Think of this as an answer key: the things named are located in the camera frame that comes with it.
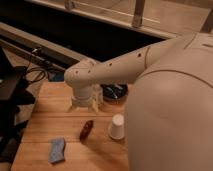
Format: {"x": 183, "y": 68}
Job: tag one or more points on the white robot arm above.
{"x": 169, "y": 110}

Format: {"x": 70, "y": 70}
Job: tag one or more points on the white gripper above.
{"x": 85, "y": 97}

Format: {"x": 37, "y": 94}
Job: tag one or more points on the dark round bowl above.
{"x": 114, "y": 92}

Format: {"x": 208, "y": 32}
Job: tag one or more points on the black tripod stand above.
{"x": 12, "y": 94}

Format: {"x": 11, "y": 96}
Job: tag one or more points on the metal rail beam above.
{"x": 23, "y": 43}

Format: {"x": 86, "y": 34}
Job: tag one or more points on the white paper cup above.
{"x": 116, "y": 127}

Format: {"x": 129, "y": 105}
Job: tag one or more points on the wooden railing frame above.
{"x": 164, "y": 18}

